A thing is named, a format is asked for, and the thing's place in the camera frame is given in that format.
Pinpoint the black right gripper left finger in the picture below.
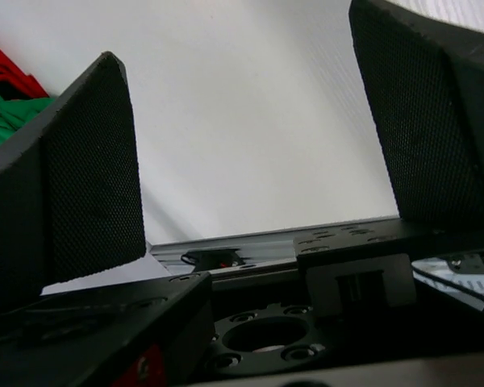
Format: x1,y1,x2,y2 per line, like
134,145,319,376
0,52,146,306

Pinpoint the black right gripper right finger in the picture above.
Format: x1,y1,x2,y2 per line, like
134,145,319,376
348,1,484,227

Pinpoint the green folded t shirt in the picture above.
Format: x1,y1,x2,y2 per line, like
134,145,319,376
0,95,55,146

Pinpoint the red folded t shirt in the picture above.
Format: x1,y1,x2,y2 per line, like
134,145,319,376
0,49,48,100

